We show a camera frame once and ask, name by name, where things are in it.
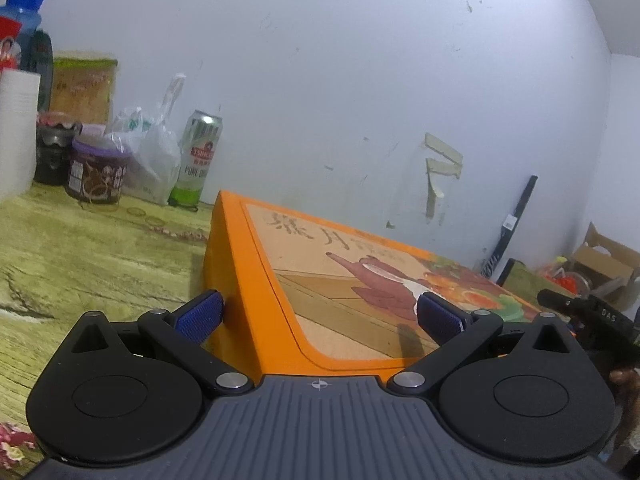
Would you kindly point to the dark green bottle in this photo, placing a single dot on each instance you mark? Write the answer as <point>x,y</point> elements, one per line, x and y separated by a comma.
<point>42,70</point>

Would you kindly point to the brown snack bag green top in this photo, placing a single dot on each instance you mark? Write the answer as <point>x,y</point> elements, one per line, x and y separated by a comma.
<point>82,92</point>

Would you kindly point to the blue-cap water bottle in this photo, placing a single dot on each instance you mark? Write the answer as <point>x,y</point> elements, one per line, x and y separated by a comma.
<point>22,10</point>

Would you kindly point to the purple-lid jar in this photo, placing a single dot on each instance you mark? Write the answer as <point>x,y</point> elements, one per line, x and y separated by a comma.
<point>97,175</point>

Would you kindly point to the black long bar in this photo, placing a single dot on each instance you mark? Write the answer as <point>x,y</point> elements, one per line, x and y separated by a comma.
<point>512,220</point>

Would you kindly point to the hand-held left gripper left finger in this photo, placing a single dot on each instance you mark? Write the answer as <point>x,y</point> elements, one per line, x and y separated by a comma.
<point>200,314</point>

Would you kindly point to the red plastic packaging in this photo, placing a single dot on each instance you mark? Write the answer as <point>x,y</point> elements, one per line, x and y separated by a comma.
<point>560,277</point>

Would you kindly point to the orange printed box lid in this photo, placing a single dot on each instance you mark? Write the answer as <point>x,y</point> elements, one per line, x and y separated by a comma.
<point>350,285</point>

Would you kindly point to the green and silver beer can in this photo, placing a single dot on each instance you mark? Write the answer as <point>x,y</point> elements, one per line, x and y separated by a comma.
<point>197,160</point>

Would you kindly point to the brown cardboard box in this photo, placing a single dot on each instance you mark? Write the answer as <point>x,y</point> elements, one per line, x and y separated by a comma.
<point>605,260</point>

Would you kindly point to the person's right hand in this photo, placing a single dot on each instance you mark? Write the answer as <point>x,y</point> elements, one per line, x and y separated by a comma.
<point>627,377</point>

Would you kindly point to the dark glass jar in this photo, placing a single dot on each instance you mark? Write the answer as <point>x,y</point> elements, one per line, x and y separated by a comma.
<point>55,155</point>

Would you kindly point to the beige tape strip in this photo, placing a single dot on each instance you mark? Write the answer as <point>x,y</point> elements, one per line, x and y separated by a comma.
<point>442,167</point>
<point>434,195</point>
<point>442,147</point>

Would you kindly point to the clear plastic bag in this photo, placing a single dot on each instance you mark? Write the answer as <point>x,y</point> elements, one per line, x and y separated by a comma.
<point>155,160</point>

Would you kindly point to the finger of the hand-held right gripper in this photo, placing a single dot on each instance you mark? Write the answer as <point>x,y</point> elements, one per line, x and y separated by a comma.
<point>562,302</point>

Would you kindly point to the white paper roll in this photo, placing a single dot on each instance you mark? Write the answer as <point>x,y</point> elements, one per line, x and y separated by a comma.
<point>17,135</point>

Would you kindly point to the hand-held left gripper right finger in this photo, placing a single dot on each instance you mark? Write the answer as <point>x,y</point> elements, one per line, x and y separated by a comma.
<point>440,317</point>

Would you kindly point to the black-framed patterned board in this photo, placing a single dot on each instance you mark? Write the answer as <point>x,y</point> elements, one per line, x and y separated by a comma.
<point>525,275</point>

